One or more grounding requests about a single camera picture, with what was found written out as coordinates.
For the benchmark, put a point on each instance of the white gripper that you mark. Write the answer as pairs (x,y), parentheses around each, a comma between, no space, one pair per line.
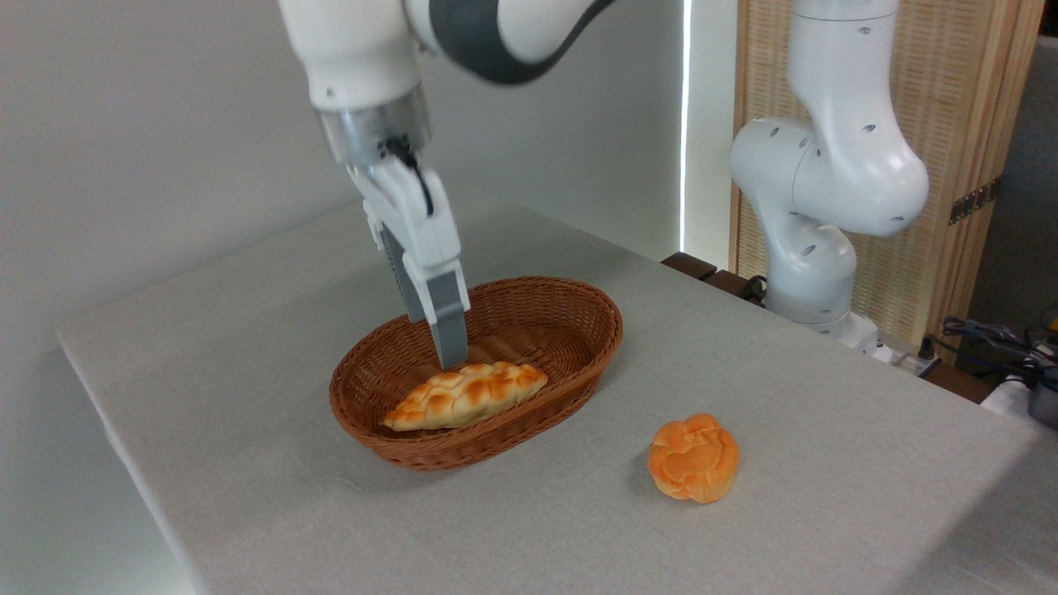
(413,215)

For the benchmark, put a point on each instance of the long braided bread loaf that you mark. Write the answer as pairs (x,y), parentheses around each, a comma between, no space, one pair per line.
(467,397)

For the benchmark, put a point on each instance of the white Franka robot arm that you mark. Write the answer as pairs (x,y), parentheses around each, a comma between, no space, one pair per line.
(835,165)

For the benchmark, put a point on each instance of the brown oval wicker basket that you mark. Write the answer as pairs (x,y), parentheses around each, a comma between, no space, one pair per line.
(372,376)

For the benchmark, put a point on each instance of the round orange bread bun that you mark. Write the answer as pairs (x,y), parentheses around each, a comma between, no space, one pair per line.
(693,459)

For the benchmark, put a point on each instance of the grey tablecloth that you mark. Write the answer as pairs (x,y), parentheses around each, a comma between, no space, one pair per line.
(248,330)

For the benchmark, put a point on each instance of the dark wooden bench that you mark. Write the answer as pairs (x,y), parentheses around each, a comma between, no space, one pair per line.
(690,264)

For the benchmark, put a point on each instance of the black metal screen hinge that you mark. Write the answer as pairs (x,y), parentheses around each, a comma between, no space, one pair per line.
(975,201)

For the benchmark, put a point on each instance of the woven bamboo folding screen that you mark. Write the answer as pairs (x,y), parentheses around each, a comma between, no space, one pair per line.
(959,99)

